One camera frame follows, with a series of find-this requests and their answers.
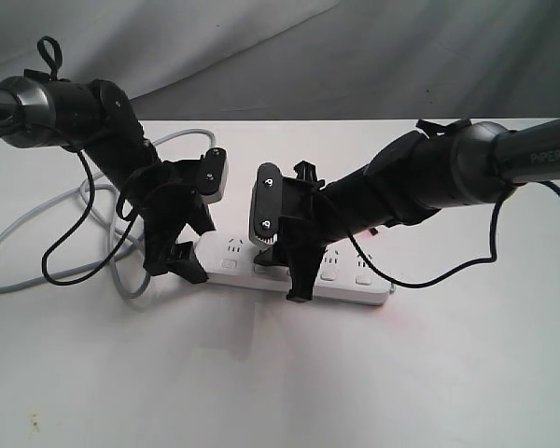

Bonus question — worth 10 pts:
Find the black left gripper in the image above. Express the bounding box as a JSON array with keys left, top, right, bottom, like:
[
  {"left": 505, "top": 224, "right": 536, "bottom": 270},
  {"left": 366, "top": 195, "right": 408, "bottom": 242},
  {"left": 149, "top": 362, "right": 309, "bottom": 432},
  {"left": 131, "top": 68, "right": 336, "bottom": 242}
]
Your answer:
[{"left": 125, "top": 160, "right": 215, "bottom": 285}]

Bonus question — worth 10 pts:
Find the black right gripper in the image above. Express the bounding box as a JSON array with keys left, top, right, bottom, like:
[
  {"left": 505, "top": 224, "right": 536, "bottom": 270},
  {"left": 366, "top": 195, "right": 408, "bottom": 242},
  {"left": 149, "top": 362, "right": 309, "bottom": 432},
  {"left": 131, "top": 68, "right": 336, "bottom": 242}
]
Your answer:
[{"left": 255, "top": 161, "right": 329, "bottom": 302}]

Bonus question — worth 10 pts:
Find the white five-outlet power strip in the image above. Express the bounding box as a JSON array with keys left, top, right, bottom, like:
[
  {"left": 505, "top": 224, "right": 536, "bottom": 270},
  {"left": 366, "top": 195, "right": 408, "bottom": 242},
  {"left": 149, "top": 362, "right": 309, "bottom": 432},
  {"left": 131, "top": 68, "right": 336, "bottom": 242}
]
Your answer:
[{"left": 194, "top": 231, "right": 395, "bottom": 306}]

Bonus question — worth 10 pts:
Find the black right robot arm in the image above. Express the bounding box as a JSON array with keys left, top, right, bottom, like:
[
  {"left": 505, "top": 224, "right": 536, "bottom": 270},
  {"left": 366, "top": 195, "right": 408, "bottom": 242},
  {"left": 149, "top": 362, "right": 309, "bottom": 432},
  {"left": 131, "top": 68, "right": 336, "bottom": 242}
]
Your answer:
[{"left": 249, "top": 119, "right": 560, "bottom": 302}]

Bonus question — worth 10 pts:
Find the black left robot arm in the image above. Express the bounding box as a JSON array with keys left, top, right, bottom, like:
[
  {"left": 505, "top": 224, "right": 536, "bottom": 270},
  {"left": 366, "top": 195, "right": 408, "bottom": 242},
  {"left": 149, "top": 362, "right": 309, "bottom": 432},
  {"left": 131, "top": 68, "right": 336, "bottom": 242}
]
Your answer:
[{"left": 0, "top": 77, "right": 228, "bottom": 284}]

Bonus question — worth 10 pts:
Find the grey backdrop cloth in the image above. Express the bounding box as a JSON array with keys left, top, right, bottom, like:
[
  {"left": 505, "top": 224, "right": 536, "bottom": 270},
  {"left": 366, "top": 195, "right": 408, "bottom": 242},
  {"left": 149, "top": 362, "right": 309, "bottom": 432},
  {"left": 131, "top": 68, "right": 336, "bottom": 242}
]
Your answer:
[{"left": 0, "top": 1, "right": 560, "bottom": 120}]

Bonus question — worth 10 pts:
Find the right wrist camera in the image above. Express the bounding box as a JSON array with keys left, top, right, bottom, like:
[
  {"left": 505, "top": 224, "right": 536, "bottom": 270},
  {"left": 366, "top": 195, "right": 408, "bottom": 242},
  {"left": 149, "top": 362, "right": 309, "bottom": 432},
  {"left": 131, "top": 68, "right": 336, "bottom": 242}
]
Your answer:
[{"left": 249, "top": 162, "right": 283, "bottom": 249}]

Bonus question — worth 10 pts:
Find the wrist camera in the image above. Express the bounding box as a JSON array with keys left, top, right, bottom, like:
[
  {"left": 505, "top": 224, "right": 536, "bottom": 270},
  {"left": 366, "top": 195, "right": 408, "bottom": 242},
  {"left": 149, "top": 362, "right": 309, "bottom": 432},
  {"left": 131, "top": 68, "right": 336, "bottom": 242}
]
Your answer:
[
  {"left": 196, "top": 147, "right": 229, "bottom": 204},
  {"left": 249, "top": 162, "right": 283, "bottom": 249}
]

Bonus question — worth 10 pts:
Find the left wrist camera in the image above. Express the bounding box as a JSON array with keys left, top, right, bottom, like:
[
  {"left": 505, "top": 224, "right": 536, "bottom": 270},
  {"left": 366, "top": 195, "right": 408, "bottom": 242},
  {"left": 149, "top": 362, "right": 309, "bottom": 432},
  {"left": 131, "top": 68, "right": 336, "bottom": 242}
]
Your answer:
[{"left": 196, "top": 147, "right": 229, "bottom": 204}]

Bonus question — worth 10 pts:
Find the grey power cord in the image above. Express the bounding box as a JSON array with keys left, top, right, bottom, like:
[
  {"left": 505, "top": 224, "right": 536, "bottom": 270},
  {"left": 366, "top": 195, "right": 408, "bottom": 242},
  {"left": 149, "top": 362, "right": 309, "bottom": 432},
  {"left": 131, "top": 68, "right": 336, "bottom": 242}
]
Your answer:
[{"left": 0, "top": 128, "right": 217, "bottom": 313}]

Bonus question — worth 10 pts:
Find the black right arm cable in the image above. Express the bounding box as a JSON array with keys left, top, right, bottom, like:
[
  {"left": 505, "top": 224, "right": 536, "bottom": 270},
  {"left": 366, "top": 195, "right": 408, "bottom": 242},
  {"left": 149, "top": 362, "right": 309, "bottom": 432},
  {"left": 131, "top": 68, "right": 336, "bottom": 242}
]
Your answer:
[{"left": 316, "top": 181, "right": 560, "bottom": 290}]

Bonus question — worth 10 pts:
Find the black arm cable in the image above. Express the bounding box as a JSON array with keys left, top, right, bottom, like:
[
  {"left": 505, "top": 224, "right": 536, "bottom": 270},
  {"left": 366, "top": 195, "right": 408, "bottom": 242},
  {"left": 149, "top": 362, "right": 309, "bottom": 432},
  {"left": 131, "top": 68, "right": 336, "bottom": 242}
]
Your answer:
[
  {"left": 316, "top": 181, "right": 560, "bottom": 290},
  {"left": 0, "top": 36, "right": 146, "bottom": 286}
]

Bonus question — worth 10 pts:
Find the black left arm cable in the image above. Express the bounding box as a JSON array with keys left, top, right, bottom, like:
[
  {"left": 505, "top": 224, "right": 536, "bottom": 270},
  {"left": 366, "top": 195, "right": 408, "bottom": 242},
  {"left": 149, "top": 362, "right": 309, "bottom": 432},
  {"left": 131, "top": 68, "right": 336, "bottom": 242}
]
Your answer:
[{"left": 0, "top": 36, "right": 146, "bottom": 286}]

